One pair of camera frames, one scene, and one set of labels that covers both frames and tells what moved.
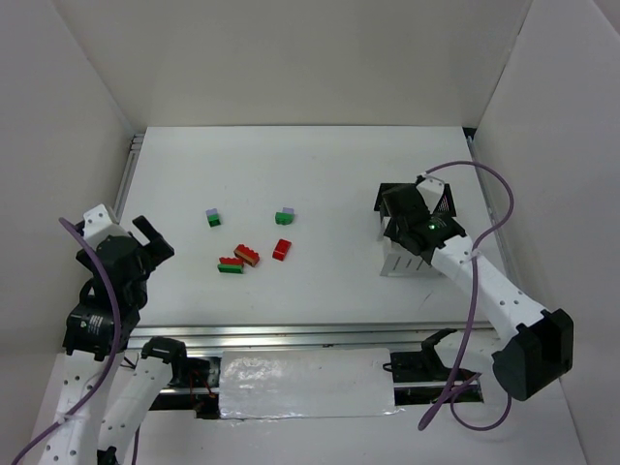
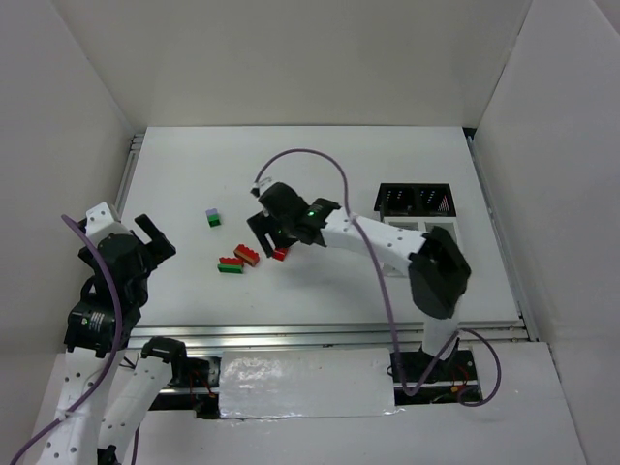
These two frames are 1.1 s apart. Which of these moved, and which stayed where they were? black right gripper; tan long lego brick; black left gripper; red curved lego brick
Moved: black right gripper
Stayed: tan long lego brick; black left gripper; red curved lego brick
